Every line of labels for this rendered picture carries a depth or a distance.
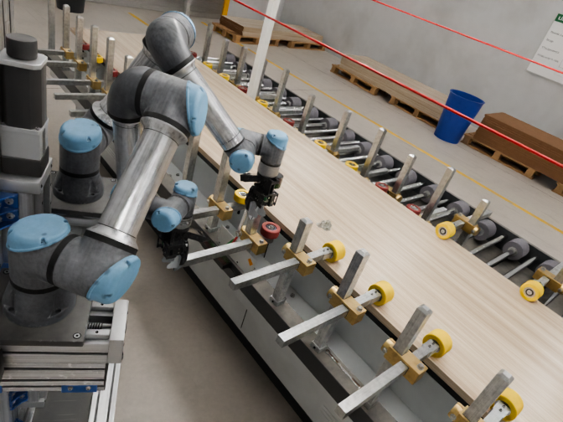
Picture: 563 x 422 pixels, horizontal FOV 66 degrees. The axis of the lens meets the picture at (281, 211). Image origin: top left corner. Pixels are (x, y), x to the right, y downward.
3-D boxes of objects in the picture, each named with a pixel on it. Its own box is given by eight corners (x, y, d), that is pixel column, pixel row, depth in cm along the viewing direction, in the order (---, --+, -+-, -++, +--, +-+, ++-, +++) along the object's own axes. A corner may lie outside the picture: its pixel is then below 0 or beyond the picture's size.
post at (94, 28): (89, 101, 285) (92, 25, 260) (87, 99, 287) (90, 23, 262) (95, 101, 287) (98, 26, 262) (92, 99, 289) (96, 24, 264)
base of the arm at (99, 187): (47, 200, 134) (47, 172, 129) (58, 176, 146) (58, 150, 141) (100, 206, 138) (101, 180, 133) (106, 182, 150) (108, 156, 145)
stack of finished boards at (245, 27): (321, 43, 1006) (323, 36, 997) (241, 35, 841) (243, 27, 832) (299, 33, 1045) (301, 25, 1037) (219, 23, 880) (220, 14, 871)
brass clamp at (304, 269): (302, 277, 155) (306, 266, 153) (278, 254, 163) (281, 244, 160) (313, 273, 160) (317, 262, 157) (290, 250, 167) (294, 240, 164)
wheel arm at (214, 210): (157, 229, 172) (158, 220, 170) (153, 223, 174) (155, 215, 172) (245, 211, 201) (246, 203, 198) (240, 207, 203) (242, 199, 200)
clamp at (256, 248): (255, 255, 175) (258, 245, 172) (236, 235, 183) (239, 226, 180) (266, 252, 179) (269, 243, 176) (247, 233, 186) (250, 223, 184)
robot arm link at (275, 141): (266, 125, 147) (290, 131, 149) (258, 153, 153) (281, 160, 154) (265, 134, 141) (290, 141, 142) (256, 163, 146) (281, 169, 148)
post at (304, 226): (271, 317, 175) (307, 222, 151) (266, 311, 177) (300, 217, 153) (277, 315, 178) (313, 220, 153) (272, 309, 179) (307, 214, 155)
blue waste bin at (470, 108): (452, 147, 659) (475, 104, 623) (423, 131, 688) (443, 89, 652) (468, 144, 695) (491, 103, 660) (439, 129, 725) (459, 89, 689)
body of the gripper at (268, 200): (259, 210, 153) (267, 181, 147) (245, 198, 158) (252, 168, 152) (275, 207, 158) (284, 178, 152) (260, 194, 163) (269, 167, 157)
